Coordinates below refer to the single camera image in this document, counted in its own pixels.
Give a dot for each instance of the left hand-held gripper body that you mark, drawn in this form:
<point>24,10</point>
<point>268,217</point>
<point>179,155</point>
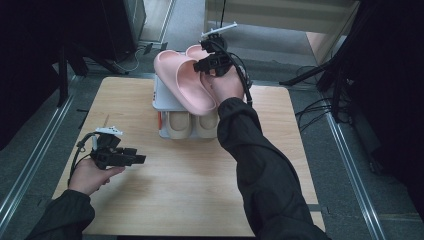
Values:
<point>108,155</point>

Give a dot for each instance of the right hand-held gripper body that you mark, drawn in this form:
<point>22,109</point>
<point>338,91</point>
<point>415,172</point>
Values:
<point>218,61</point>

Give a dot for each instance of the white shoe rack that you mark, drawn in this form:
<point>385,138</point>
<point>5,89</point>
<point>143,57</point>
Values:
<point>165,98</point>

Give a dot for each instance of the person's right hand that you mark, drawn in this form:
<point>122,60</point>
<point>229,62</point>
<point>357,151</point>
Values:
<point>225,86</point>

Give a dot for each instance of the person's left hand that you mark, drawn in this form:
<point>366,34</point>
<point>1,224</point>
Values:
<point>88,175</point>

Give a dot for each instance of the light wooden board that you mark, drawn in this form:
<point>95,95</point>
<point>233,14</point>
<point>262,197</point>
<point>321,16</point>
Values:
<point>283,15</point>

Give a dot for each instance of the black metal stand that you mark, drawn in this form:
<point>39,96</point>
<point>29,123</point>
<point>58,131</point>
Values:
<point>63,73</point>

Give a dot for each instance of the black curtain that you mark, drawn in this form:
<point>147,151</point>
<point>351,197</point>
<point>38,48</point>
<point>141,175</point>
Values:
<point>390,83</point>
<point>30,50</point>

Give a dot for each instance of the grey tape strip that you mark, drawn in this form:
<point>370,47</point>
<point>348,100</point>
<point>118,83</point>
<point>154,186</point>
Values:
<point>318,208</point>

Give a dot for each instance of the metal floor rail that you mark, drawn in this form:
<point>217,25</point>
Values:
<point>353,173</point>
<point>36,156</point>

